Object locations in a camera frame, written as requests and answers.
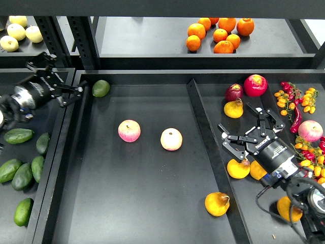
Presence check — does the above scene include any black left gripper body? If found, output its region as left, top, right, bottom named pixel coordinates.
left=14, top=70, right=60, bottom=109

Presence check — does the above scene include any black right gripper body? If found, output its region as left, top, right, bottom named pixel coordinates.
left=245, top=132, right=300, bottom=182

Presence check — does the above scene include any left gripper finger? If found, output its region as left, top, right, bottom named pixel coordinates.
left=53, top=81, right=88, bottom=107
left=26, top=52, right=57, bottom=75

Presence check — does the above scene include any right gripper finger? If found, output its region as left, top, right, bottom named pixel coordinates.
left=246, top=103, right=285, bottom=136
left=217, top=124, right=256, bottom=162

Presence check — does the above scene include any yellow pear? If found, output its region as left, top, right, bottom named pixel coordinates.
left=250, top=160, right=267, bottom=180
left=205, top=192, right=230, bottom=217
left=276, top=196, right=303, bottom=222
left=223, top=98, right=243, bottom=118
left=226, top=159, right=250, bottom=179

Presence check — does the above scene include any dark green avocado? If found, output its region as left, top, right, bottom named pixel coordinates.
left=12, top=163, right=33, bottom=191

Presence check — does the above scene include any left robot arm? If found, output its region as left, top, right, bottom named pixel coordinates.
left=1, top=52, right=87, bottom=132

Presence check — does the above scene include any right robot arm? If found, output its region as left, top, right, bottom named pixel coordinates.
left=218, top=104, right=324, bottom=243

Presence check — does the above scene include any pale pear right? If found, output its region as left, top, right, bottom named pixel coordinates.
left=25, top=25, right=43, bottom=43

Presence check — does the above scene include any pale pear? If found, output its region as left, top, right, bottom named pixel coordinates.
left=25, top=25, right=43, bottom=43
left=7, top=23, right=26, bottom=41
left=1, top=36, right=19, bottom=52
left=9, top=16, right=27, bottom=28

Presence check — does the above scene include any light green avocado top corner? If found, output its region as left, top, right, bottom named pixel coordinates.
left=92, top=80, right=110, bottom=98

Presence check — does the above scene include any pale pear front left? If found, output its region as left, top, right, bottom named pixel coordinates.
left=1, top=36, right=19, bottom=52

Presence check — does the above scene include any pale pear middle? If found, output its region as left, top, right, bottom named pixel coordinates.
left=7, top=23, right=26, bottom=41

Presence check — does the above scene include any pale pear top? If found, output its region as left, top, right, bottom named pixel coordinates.
left=9, top=16, right=27, bottom=28

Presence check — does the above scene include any upright avocado left tray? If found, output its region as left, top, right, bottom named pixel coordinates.
left=36, top=133, right=50, bottom=155

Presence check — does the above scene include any dark avocado left tray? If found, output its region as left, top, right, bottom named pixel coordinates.
left=4, top=128, right=34, bottom=144

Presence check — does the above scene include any avocado lower left edge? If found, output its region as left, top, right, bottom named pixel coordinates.
left=0, top=159, right=23, bottom=184

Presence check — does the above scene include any light green avocado bottom left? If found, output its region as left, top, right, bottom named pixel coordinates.
left=14, top=198, right=34, bottom=227

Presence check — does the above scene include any red chili pepper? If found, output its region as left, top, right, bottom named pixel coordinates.
left=289, top=106, right=302, bottom=133

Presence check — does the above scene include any pink apple right side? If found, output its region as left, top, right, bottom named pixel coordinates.
left=298, top=120, right=323, bottom=142

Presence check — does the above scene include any upper cherry tomato bunch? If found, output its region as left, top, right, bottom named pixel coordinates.
left=274, top=81, right=318, bottom=122

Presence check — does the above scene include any cherry tomato bunch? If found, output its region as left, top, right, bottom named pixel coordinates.
left=292, top=136, right=324, bottom=184
left=274, top=81, right=318, bottom=122

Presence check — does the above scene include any lower cherry tomato bunch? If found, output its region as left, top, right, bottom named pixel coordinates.
left=292, top=136, right=324, bottom=184

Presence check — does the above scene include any bright red apple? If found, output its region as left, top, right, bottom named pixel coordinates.
left=243, top=74, right=268, bottom=97

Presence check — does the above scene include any black shelf upright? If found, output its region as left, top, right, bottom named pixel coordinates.
left=67, top=16, right=101, bottom=70

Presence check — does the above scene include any dark red apple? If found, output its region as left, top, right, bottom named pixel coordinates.
left=224, top=83, right=244, bottom=102

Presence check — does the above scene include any black left tray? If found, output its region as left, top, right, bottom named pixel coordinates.
left=0, top=68, right=76, bottom=244

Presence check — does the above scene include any black tray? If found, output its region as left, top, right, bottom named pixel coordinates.
left=31, top=70, right=325, bottom=244
left=0, top=68, right=76, bottom=244

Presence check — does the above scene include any black tray divider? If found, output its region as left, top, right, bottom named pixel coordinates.
left=186, top=79, right=252, bottom=243

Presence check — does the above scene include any pale yellow pink apple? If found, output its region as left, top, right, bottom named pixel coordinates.
left=160, top=128, right=183, bottom=151

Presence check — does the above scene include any pink red apple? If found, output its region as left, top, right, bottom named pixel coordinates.
left=118, top=119, right=141, bottom=143

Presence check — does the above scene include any black centre tray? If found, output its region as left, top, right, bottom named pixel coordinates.
left=31, top=70, right=325, bottom=244

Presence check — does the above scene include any orange pile on shelf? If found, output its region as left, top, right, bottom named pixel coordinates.
left=185, top=17, right=255, bottom=54

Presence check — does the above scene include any avocado beside tray wall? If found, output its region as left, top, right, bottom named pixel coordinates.
left=31, top=156, right=45, bottom=183

